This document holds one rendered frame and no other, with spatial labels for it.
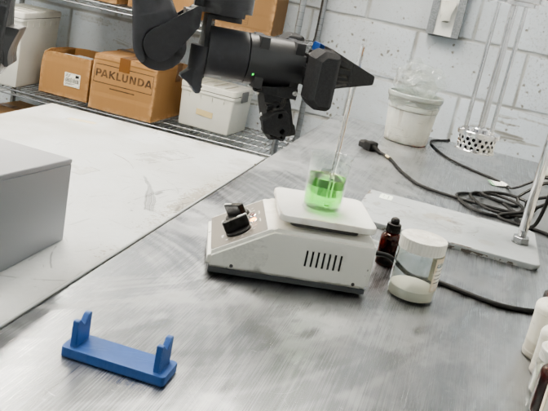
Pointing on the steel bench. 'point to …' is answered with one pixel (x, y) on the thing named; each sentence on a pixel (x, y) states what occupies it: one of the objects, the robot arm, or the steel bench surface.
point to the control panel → (243, 233)
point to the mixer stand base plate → (454, 228)
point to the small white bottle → (539, 346)
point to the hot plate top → (287, 205)
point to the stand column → (532, 199)
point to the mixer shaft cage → (488, 141)
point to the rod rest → (119, 355)
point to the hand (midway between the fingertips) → (345, 75)
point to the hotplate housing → (297, 255)
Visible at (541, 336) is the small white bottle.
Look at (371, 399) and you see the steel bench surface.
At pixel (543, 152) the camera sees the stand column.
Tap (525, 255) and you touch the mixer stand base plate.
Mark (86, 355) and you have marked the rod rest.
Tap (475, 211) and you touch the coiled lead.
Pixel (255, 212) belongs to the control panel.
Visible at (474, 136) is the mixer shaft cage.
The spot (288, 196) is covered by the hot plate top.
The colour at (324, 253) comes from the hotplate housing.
